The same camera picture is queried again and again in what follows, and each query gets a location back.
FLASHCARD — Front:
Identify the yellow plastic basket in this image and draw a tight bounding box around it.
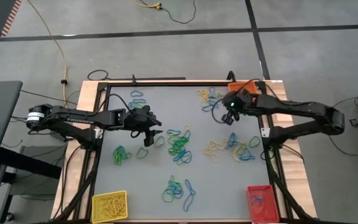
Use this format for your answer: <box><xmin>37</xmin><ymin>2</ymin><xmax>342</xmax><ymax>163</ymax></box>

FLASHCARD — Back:
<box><xmin>91</xmin><ymin>190</ymin><xmax>129</xmax><ymax>224</ymax></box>

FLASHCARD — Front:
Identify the black desk leg frame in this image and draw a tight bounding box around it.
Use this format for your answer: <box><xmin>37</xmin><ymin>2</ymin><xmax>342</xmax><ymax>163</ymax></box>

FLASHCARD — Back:
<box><xmin>0</xmin><ymin>146</ymin><xmax>63</xmax><ymax>224</ymax></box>

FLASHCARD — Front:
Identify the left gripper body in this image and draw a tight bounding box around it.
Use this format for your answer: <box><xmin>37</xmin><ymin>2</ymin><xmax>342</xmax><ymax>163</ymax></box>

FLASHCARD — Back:
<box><xmin>124</xmin><ymin>105</ymin><xmax>152</xmax><ymax>134</ymax></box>

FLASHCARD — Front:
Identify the yellow power cable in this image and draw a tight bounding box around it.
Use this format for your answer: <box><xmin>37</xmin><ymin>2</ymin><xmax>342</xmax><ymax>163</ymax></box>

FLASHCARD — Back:
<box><xmin>26</xmin><ymin>0</ymin><xmax>69</xmax><ymax>110</ymax></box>

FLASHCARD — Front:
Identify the black metal bar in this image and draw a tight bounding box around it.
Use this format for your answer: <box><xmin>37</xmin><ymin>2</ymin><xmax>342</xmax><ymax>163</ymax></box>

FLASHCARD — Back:
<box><xmin>107</xmin><ymin>74</ymin><xmax>186</xmax><ymax>82</ymax></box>

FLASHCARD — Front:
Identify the black floor cable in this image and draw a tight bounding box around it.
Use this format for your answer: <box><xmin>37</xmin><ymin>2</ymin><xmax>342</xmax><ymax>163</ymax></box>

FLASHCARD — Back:
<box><xmin>160</xmin><ymin>0</ymin><xmax>197</xmax><ymax>25</ymax></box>

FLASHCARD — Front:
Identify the orange plastic basket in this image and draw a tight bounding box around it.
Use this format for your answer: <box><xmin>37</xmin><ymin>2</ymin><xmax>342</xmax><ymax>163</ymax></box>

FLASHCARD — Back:
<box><xmin>227</xmin><ymin>80</ymin><xmax>259</xmax><ymax>96</ymax></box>

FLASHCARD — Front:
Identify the yellow extension cord plug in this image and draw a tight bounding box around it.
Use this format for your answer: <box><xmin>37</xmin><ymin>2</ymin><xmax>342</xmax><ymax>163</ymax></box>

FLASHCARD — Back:
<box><xmin>131</xmin><ymin>0</ymin><xmax>163</xmax><ymax>10</ymax></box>

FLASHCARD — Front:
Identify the grey table mat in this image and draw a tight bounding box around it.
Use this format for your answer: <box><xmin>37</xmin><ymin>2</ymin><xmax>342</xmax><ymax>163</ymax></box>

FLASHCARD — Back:
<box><xmin>93</xmin><ymin>85</ymin><xmax>275</xmax><ymax>220</ymax></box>

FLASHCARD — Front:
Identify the long black cable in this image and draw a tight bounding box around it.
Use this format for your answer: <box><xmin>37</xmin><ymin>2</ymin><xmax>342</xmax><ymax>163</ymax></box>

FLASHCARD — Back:
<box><xmin>328</xmin><ymin>96</ymin><xmax>358</xmax><ymax>157</ymax></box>

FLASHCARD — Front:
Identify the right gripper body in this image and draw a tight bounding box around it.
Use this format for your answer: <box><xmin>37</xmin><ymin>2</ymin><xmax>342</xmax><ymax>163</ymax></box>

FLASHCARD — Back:
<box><xmin>221</xmin><ymin>89</ymin><xmax>257</xmax><ymax>116</ymax></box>

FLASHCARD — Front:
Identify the black cable loop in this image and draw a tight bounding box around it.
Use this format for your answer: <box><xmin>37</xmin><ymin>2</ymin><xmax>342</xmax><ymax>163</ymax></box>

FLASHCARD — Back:
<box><xmin>87</xmin><ymin>69</ymin><xmax>110</xmax><ymax>81</ymax></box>

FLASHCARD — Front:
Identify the red plastic basket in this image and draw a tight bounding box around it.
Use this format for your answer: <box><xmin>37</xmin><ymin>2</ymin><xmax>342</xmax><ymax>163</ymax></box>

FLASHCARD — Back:
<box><xmin>246</xmin><ymin>185</ymin><xmax>280</xmax><ymax>224</ymax></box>

